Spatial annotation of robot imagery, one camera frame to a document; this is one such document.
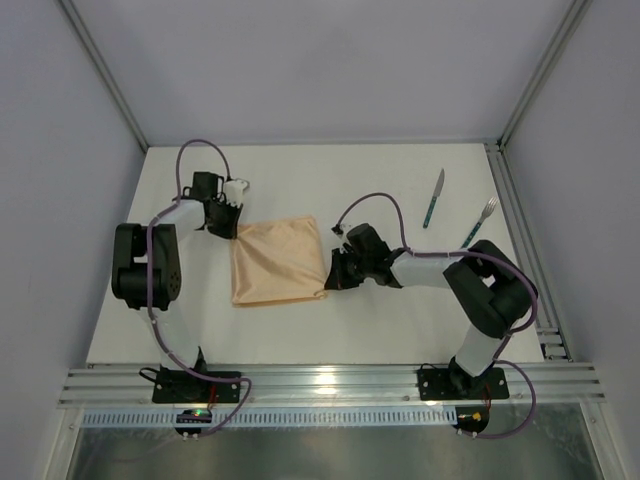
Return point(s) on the right controller board yellow plug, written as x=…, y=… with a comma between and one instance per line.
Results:
x=471, y=420

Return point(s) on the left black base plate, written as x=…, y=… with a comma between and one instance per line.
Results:
x=177, y=387

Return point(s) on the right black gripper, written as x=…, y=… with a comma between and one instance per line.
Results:
x=343, y=268

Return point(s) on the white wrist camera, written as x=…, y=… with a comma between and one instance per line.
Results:
x=342, y=237
x=234, y=191

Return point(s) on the beige satin napkin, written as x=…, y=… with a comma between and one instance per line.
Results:
x=277, y=262

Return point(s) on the left controller board with led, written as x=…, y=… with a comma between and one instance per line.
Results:
x=192, y=422

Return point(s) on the slotted grey cable duct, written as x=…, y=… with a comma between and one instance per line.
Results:
x=272, y=417

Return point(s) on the right corner aluminium post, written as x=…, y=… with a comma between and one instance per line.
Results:
x=550, y=57

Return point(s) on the right side aluminium rail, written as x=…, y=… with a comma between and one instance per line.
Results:
x=548, y=326

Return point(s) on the green handled knife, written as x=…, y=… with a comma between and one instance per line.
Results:
x=434, y=198

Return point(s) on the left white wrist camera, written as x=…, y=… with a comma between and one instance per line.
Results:
x=234, y=191

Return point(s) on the corner aluminium post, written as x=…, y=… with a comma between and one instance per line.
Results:
x=550, y=57
x=91, y=49

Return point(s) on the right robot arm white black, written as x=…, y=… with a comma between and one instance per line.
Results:
x=492, y=292

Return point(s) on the aluminium rail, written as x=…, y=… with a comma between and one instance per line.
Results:
x=548, y=326
x=330, y=385

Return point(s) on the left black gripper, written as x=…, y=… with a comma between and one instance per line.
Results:
x=223, y=215

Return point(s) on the front aluminium rail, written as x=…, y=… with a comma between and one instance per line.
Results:
x=330, y=385

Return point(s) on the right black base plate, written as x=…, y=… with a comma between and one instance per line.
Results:
x=448, y=384

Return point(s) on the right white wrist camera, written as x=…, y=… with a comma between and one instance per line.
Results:
x=342, y=237

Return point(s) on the left corner aluminium post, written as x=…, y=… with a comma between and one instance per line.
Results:
x=91, y=49

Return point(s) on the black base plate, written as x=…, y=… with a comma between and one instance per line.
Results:
x=448, y=384
x=177, y=387

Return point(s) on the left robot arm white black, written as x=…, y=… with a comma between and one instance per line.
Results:
x=146, y=267

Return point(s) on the green handled fork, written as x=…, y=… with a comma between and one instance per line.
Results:
x=487, y=211

